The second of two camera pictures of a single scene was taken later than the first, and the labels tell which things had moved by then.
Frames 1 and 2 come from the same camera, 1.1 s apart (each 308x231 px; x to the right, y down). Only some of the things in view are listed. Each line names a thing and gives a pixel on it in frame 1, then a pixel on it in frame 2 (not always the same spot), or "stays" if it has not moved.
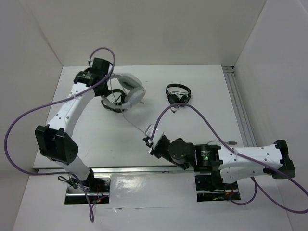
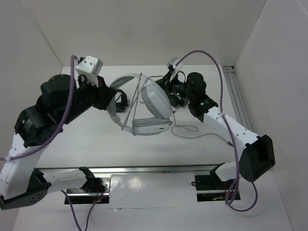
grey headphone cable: x=216 y=141 -> x=135 y=106
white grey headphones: x=135 y=96 -> x=157 y=102
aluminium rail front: x=134 y=170 stays
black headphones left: x=123 y=100 stays
